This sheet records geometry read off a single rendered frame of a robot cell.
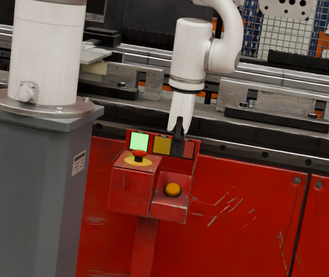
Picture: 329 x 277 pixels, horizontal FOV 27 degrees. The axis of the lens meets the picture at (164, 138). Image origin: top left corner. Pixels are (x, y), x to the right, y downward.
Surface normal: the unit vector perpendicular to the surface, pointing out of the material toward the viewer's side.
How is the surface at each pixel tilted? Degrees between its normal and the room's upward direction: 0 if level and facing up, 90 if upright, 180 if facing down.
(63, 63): 90
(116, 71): 90
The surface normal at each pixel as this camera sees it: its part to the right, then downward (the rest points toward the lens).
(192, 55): -0.13, 0.32
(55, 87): 0.46, 0.28
